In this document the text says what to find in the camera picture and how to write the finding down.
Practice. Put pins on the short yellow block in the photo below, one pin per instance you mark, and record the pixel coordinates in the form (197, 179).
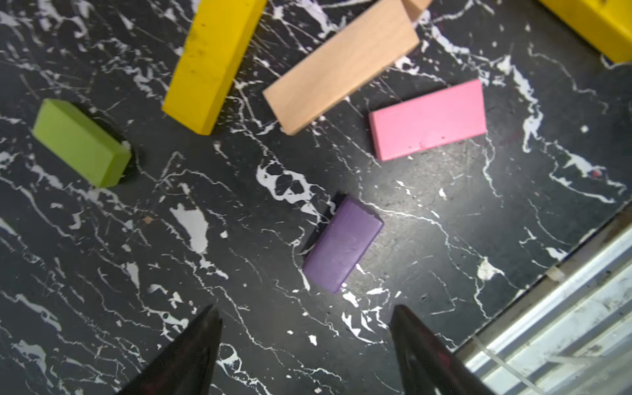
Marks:
(216, 44)

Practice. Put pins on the pink block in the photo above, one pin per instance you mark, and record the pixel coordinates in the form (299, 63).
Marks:
(426, 122)

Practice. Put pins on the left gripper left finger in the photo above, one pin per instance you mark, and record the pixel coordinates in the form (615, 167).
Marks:
(186, 366)

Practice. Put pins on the long yellow block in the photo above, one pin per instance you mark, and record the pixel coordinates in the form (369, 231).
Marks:
(605, 24)

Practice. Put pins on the wooden block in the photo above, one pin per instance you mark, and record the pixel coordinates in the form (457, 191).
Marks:
(414, 8)
(358, 53)

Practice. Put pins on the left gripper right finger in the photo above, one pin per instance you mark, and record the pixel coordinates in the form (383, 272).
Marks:
(425, 364)

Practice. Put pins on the purple block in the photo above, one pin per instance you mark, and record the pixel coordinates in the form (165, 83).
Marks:
(342, 244)

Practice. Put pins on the green block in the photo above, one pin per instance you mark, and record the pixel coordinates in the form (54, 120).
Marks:
(81, 143)

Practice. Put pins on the upright wooden block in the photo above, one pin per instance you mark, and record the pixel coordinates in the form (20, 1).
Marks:
(414, 8)

